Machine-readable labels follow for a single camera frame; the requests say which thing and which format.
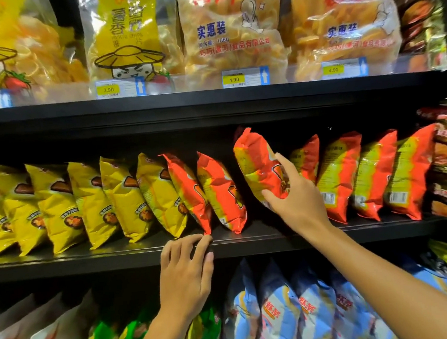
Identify person's right hand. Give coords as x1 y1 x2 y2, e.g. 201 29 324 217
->
258 149 333 243

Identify person's left hand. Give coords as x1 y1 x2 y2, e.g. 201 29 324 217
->
153 232 221 324

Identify row of orange snack bags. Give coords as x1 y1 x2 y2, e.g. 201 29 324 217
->
160 146 251 241

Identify black metal shelf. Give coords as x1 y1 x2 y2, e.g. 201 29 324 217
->
0 0 447 339

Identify row of yellow chip bags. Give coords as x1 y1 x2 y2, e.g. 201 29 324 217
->
0 146 192 260

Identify large clear chip bags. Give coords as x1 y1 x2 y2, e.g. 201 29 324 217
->
0 0 411 108

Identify person's right forearm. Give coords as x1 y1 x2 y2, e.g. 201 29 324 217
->
310 210 447 339

